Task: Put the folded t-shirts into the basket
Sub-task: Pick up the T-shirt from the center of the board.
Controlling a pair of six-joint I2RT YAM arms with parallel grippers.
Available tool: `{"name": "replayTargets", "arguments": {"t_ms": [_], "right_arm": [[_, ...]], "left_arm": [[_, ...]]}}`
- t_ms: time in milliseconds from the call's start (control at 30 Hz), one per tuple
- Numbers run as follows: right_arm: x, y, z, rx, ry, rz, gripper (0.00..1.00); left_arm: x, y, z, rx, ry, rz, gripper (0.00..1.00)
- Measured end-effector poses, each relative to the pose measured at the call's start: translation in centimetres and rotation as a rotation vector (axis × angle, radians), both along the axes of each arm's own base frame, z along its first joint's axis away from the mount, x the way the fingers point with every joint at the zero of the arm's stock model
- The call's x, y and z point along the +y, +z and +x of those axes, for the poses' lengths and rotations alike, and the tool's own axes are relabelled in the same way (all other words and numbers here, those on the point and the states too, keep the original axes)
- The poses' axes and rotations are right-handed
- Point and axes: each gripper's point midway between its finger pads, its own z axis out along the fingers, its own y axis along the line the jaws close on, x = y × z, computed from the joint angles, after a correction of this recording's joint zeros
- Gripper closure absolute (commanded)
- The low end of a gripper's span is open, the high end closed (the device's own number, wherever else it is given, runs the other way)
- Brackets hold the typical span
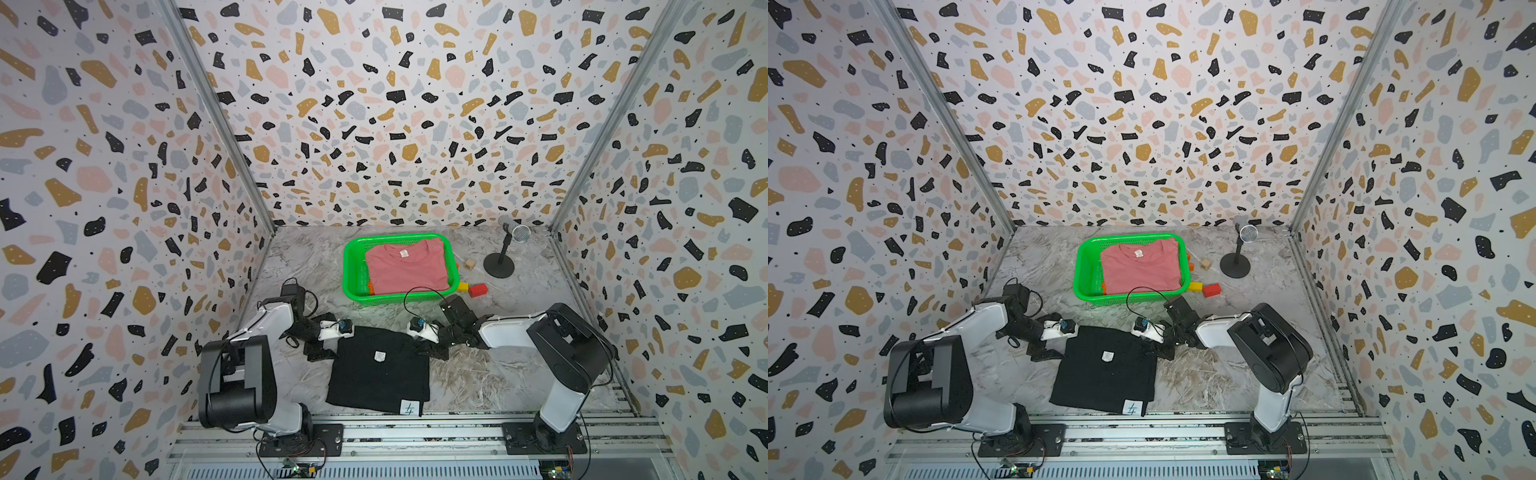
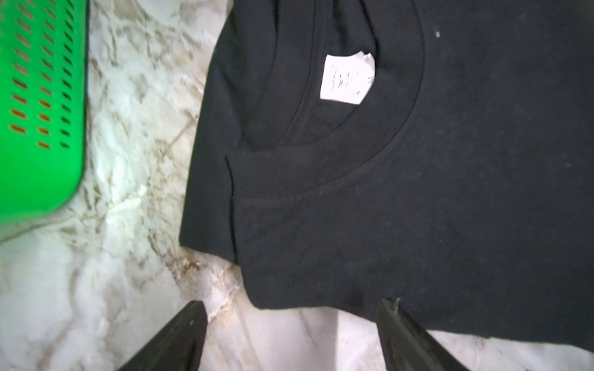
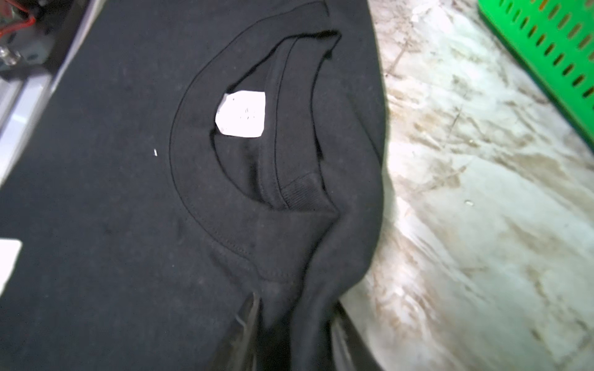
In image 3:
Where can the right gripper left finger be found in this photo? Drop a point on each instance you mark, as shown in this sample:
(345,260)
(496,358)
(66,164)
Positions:
(237,351)

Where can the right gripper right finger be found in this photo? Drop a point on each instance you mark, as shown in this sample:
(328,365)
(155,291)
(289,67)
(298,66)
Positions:
(350,353)

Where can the black t-shirt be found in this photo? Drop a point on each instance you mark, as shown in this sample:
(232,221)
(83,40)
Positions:
(194,154)

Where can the green plastic basket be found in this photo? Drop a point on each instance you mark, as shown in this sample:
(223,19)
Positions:
(554,42)

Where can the white paper label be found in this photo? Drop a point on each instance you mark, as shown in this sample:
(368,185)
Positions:
(9,253)

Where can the aluminium rail frame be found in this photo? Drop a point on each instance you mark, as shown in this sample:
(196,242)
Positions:
(38,41)

